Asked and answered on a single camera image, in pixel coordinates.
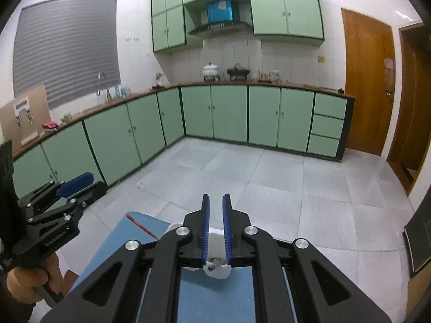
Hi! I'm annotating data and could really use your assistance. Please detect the dark wooden doorway frame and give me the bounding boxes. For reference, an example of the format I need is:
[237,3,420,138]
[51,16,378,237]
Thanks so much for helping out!
[387,22,431,196]

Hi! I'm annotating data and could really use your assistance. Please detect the paper note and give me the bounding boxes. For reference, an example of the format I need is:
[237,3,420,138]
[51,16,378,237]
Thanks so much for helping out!
[384,58,395,85]

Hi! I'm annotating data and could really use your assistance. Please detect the brown wooden stool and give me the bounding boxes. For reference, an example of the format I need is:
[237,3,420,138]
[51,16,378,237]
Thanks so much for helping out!
[62,269,79,292]

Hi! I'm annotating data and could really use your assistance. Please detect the grey window blind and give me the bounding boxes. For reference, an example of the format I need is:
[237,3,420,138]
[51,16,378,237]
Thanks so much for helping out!
[13,0,122,111]

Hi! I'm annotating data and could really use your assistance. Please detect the black wok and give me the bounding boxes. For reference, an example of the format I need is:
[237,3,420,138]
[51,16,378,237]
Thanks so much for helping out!
[226,63,251,80]

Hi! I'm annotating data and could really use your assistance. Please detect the person's left hand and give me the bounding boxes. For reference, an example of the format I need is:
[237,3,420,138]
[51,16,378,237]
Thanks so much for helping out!
[5,252,67,307]

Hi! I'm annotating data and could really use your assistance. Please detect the green upper kitchen cabinets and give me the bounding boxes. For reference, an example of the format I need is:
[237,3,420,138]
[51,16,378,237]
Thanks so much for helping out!
[151,0,325,54]

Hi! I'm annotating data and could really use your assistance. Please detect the range hood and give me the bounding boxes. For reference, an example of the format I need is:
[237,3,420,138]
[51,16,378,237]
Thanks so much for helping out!
[188,0,251,38]

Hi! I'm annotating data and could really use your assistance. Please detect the metal faucet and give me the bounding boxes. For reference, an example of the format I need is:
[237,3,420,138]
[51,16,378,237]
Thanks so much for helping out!
[97,72,112,102]

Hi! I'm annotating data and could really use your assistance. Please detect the brown wooden door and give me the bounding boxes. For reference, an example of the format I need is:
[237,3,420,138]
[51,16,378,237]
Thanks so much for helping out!
[341,8,396,157]

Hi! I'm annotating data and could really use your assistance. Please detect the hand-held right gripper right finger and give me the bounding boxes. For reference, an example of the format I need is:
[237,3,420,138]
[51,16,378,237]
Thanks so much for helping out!
[221,193,393,323]

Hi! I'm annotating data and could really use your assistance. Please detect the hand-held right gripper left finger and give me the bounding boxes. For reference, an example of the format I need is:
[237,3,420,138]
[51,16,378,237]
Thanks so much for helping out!
[40,193,211,323]

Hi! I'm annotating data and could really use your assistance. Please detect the blue tablecloth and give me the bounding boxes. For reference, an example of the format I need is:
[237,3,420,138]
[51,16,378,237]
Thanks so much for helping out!
[76,211,293,323]

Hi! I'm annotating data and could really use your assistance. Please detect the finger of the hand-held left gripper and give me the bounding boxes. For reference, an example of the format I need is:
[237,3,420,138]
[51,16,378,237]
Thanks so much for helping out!
[18,171,95,211]
[27,181,106,231]

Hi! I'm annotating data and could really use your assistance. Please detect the white utensil holder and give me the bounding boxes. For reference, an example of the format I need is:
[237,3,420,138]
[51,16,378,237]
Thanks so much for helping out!
[166,222,234,280]

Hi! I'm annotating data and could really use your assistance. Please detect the red chopstick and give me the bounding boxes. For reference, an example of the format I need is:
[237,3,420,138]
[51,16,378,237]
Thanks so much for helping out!
[126,213,158,240]

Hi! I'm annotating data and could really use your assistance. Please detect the green kitchen cabinets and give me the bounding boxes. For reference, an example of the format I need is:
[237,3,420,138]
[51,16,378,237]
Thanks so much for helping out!
[151,0,325,54]
[12,84,356,196]

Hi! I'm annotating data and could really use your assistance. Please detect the white pot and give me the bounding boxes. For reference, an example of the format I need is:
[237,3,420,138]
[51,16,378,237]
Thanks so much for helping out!
[203,62,221,82]

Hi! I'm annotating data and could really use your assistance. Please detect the black glass cabinet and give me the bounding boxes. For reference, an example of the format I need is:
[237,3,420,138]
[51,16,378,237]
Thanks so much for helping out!
[403,188,431,278]

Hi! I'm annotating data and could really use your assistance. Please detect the green lower kitchen cabinets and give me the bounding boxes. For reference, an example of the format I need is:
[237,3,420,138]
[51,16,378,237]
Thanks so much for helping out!
[12,84,356,196]

